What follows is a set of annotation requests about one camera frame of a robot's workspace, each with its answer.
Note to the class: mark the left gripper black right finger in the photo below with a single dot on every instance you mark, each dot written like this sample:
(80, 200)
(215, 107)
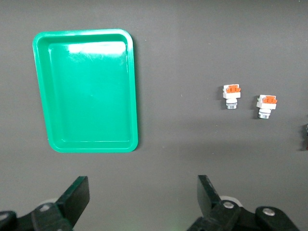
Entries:
(211, 204)

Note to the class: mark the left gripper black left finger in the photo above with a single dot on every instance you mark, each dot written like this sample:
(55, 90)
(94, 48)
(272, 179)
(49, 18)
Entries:
(72, 202)

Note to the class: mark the green plastic tray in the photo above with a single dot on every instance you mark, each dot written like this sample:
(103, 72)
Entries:
(89, 96)

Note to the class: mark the white push button orange block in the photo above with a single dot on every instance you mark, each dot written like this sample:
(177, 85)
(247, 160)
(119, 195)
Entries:
(265, 106)
(231, 95)

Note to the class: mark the red mushroom push button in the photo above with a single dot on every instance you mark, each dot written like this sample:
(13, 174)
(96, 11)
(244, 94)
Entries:
(305, 134)

